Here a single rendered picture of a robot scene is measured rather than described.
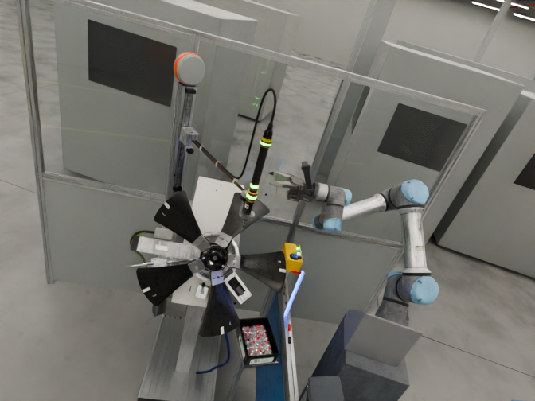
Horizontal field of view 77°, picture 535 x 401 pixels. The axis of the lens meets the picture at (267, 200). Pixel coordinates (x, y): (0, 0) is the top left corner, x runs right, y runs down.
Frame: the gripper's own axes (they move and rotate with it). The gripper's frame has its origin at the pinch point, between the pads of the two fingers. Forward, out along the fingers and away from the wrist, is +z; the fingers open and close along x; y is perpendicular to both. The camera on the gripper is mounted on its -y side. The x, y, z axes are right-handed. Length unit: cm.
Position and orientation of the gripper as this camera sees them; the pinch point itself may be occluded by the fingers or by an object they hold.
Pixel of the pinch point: (271, 177)
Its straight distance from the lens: 140.6
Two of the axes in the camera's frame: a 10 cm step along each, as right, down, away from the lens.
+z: -9.7, -2.0, -1.5
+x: -0.2, -5.2, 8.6
